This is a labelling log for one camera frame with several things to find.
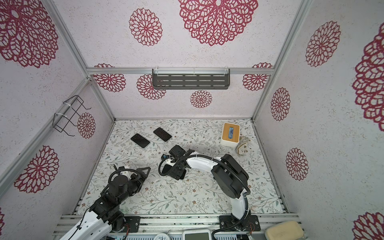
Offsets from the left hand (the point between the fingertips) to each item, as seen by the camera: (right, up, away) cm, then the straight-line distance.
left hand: (149, 175), depth 80 cm
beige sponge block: (+66, -22, -11) cm, 71 cm away
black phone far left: (-13, +18, +23) cm, 32 cm away
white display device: (+25, -24, -12) cm, 37 cm away
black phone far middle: (+1, +22, +31) cm, 38 cm away
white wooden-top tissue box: (+51, +21, +28) cm, 62 cm away
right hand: (+13, +3, +11) cm, 17 cm away
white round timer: (+10, -25, -12) cm, 29 cm away
